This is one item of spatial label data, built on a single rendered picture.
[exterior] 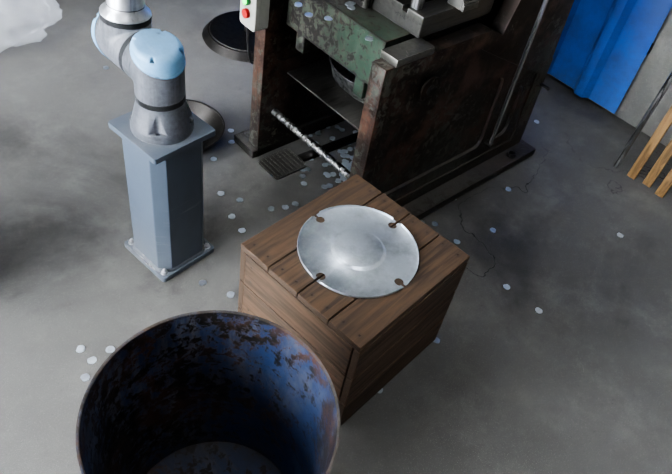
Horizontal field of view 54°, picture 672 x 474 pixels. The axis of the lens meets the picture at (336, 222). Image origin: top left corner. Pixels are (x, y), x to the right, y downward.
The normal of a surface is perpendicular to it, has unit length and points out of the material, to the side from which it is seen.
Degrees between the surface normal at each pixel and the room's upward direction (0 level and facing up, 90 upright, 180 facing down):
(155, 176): 90
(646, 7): 90
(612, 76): 90
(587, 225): 0
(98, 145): 0
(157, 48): 8
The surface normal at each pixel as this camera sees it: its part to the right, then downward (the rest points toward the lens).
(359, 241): 0.14, -0.70
